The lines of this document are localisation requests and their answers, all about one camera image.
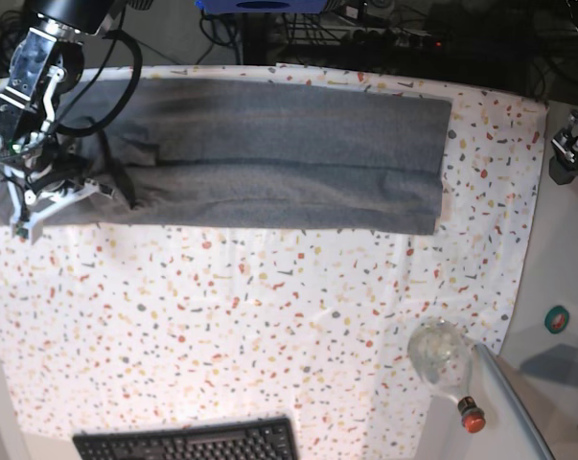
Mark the clear bottle with red cap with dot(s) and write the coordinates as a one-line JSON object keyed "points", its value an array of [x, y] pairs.
{"points": [[442, 358]]}

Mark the terrazzo pattern tablecloth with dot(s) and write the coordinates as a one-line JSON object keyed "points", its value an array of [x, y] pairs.
{"points": [[117, 328]]}

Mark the black keyboard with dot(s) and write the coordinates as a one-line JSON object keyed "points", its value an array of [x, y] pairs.
{"points": [[270, 438]]}

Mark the green tape roll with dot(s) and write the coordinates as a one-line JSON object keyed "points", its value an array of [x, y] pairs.
{"points": [[557, 319]]}

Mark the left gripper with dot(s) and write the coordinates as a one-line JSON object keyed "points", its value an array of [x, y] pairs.
{"points": [[563, 165]]}

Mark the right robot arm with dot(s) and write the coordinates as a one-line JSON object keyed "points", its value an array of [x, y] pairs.
{"points": [[48, 63]]}

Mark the blue box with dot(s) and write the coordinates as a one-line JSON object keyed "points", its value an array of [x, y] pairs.
{"points": [[265, 6]]}

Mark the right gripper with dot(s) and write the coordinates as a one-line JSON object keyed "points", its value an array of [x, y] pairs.
{"points": [[44, 181]]}

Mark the grey t-shirt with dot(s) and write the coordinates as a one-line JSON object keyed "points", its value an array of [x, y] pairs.
{"points": [[240, 154]]}

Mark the black power strip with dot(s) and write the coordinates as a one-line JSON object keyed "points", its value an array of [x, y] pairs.
{"points": [[399, 38]]}

